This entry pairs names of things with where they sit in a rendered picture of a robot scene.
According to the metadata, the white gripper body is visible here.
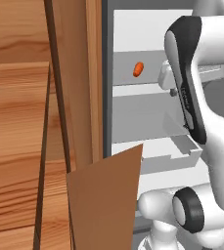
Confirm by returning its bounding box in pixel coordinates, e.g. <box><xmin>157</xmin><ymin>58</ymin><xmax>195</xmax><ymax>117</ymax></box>
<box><xmin>157</xmin><ymin>60</ymin><xmax>177</xmax><ymax>92</ymax></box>

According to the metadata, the orange carrot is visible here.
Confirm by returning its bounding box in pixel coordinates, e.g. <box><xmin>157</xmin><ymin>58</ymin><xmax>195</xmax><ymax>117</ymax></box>
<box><xmin>132</xmin><ymin>62</ymin><xmax>145</xmax><ymax>78</ymax></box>

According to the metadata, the white fridge drawer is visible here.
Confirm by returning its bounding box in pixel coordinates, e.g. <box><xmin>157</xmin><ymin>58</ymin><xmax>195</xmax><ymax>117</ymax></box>
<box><xmin>139</xmin><ymin>134</ymin><xmax>203</xmax><ymax>176</ymax></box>

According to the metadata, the wooden cabinet housing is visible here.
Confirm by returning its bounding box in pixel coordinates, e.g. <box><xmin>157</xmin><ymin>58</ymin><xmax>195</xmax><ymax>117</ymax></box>
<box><xmin>0</xmin><ymin>0</ymin><xmax>104</xmax><ymax>250</ymax></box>

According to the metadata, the brown flat panel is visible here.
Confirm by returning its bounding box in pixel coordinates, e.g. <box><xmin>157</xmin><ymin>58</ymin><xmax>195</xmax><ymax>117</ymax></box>
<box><xmin>66</xmin><ymin>143</ymin><xmax>144</xmax><ymax>250</ymax></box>

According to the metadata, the wooden door panel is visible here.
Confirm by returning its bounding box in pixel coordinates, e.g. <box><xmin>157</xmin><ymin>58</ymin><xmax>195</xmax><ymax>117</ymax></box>
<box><xmin>0</xmin><ymin>61</ymin><xmax>51</xmax><ymax>250</ymax></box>

